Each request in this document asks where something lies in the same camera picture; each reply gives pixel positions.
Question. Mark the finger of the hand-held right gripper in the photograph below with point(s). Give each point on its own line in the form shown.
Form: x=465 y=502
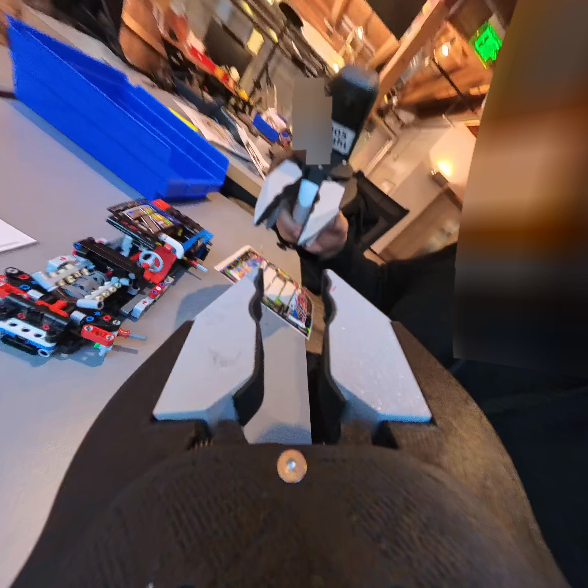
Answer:
x=326 y=211
x=278 y=188

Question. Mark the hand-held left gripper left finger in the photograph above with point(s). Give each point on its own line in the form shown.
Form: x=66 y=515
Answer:
x=211 y=367

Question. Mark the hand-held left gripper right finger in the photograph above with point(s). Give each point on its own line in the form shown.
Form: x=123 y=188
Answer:
x=376 y=372

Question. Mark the holographic sticker sheet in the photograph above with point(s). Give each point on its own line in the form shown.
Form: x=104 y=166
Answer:
x=285 y=294

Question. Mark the toy brick car model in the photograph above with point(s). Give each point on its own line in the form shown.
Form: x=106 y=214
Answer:
x=92 y=285

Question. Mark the person's right hand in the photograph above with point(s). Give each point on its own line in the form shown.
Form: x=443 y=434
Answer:
x=333 y=239

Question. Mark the black mesh office chair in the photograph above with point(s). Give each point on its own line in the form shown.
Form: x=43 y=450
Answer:
x=383 y=216

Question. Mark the small blue bin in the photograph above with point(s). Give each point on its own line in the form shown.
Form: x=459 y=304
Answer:
x=266 y=126

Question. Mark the loose printed papers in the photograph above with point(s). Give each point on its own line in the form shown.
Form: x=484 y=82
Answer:
x=220 y=138

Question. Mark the green exit sign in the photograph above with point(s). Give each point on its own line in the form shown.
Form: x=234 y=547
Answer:
x=487 y=43

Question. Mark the blue plastic bin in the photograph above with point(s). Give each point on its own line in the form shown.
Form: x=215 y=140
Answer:
x=115 y=128

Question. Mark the open instruction booklet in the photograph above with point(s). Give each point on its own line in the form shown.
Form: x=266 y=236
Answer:
x=13 y=236

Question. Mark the wall lamp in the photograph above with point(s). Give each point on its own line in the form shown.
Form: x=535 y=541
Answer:
x=443 y=170

